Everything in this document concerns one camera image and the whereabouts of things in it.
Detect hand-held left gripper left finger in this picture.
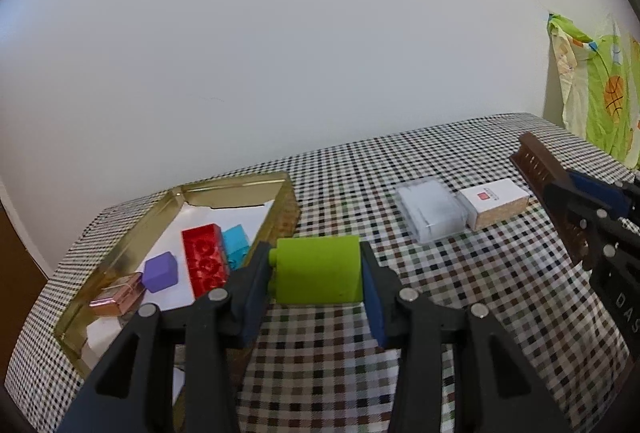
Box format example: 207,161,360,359
57,240,273,433

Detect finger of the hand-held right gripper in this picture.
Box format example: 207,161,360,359
582,219,640,272
544,169,640,228

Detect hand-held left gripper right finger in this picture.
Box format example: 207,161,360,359
360,240,573,433

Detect red toy brick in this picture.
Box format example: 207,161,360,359
181,224,232,300

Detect brown ridged bar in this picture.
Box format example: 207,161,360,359
511,132,601,271

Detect green toy brick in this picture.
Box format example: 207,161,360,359
267,235,366,305

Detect gold metal tin tray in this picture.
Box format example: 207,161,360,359
52,171,301,379

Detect rose gold compact case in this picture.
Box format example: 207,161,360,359
89,272,147,317

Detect cyan toy brick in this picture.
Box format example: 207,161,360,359
221,224,252,271

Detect checkered tablecloth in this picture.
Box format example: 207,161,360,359
5,113,640,433

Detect green printed cloth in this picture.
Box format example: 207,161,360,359
546,13,640,171

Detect purple block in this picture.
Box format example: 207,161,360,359
142,251,179,292

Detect white box with cork base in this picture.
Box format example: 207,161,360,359
457,179,531,231

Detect white paper liner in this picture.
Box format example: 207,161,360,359
85,199,276,364

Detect clear plastic box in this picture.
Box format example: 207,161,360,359
396,178,467,245

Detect brown wooden furniture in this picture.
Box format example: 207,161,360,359
0,203,48,366

